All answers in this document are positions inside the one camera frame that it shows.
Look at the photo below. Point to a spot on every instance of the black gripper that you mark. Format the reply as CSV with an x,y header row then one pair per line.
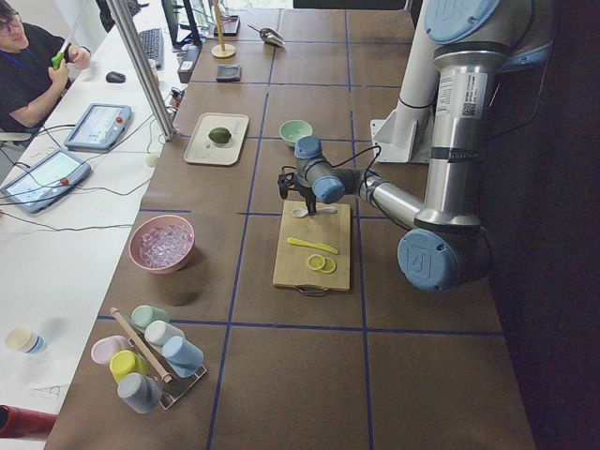
x,y
307,193

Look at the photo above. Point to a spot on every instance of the white plastic spoon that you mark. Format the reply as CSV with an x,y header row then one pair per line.
x,y
303,212

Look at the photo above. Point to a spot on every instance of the green ceramic bowl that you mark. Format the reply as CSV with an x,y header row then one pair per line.
x,y
293,130

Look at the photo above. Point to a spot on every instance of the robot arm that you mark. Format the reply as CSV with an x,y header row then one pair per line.
x,y
445,244

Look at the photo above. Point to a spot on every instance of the pink bowl with ice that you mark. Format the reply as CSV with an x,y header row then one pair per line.
x,y
162,244

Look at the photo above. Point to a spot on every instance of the yellow plastic knife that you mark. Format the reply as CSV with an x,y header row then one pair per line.
x,y
306,244

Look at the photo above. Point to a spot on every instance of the wooden cutting board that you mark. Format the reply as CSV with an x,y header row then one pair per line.
x,y
314,251

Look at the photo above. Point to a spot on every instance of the lemon slices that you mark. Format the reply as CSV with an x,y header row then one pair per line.
x,y
321,264

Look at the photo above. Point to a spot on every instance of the green lime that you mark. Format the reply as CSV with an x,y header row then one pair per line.
x,y
219,135

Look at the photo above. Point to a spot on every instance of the beige serving tray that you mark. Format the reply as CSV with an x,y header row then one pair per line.
x,y
200,150

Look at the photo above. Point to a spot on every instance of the dark grey square dish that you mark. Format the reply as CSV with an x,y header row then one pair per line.
x,y
228,73

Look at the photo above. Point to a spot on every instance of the metal scoop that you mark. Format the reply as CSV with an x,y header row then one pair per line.
x,y
269,36

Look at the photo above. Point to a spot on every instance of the wooden paper towel stand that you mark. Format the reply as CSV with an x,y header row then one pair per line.
x,y
223,50

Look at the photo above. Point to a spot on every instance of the black power box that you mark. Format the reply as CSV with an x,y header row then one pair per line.
x,y
187,60

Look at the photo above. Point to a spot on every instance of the black tray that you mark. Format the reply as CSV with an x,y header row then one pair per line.
x,y
230,26

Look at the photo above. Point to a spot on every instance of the blue cup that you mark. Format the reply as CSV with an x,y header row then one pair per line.
x,y
183,356

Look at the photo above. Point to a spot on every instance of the white cup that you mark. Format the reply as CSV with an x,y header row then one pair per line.
x,y
157,333

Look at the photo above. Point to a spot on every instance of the green cup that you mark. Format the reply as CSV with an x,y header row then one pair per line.
x,y
143,315

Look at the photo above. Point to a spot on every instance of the far teach pendant tablet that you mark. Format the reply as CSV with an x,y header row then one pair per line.
x,y
99,128

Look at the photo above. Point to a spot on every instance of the teach pendant tablet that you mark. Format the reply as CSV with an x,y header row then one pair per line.
x,y
99,128
46,181

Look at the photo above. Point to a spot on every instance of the black keyboard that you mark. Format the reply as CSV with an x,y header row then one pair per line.
x,y
153,45

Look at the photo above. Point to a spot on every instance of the black computer mouse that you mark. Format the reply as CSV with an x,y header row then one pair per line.
x,y
115,77

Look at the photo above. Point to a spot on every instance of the yellow cup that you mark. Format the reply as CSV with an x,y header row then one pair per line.
x,y
125,362

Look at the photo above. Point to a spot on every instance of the grey cup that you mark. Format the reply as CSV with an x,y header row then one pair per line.
x,y
140,392

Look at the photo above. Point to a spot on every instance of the near teach pendant tablet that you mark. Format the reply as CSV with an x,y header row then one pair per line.
x,y
46,181

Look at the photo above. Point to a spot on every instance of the pink cup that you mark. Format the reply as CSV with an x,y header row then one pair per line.
x,y
104,349

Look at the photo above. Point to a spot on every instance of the seated person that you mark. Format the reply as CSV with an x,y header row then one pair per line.
x,y
34,71

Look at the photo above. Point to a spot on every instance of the paper cup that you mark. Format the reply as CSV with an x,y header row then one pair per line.
x,y
24,340

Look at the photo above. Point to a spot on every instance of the red object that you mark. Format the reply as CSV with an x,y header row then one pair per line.
x,y
18,423

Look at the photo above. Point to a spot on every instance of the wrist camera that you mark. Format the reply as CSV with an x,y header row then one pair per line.
x,y
286,182

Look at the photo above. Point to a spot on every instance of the white pillar mount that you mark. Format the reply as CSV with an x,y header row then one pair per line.
x,y
440,100

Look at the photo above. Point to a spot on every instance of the aluminium frame post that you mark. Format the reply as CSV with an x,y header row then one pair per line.
x,y
127,30

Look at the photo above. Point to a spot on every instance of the cup rack with wooden handle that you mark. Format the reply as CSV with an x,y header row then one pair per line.
x,y
173,387

